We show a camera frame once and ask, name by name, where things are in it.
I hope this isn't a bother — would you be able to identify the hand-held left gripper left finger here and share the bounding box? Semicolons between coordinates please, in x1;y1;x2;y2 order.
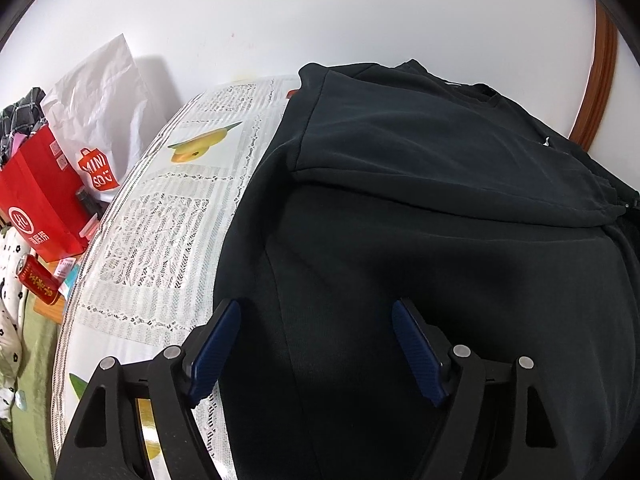
54;298;242;480

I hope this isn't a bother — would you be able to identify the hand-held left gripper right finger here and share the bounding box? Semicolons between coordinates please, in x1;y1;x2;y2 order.
391;298;573;480

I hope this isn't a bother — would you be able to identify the black shirt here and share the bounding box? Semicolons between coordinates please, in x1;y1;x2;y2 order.
212;59;640;480

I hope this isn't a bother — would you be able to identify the fruit print lace tablecloth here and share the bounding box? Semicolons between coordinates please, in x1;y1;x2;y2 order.
50;74;301;480

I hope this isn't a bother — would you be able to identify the green cloth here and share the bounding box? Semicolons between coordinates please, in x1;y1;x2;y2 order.
12;292;63;480

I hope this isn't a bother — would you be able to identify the red drink can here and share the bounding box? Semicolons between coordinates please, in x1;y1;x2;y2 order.
16;254;62;306

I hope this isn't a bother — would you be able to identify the small black object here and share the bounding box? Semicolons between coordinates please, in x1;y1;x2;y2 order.
75;186;101;213

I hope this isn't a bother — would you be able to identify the white floral cloth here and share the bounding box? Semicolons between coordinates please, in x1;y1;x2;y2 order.
0;227;33;421

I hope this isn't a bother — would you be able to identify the red paper bag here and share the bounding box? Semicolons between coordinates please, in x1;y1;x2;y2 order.
0;125;91;262

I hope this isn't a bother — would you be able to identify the white shopping bag orange logo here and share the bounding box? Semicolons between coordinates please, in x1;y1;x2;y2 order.
40;33;173;203

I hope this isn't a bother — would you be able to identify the dark plaid cloth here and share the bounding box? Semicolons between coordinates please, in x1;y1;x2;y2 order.
0;87;48;166

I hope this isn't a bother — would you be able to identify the brown wooden door frame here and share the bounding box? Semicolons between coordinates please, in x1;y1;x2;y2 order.
567;0;619;148

